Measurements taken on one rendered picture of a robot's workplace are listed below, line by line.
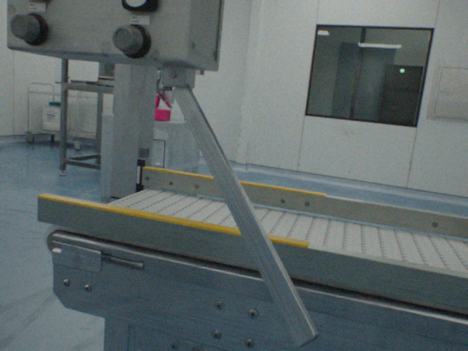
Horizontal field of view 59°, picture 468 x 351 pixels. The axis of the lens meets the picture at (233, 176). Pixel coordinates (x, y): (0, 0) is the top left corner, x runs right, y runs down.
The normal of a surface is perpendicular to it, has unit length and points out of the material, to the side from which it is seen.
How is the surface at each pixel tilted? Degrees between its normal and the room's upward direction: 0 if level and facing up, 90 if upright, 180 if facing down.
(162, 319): 90
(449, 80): 90
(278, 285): 87
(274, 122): 90
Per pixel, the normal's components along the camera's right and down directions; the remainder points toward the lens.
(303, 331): -0.76, 0.00
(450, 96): -0.36, 0.14
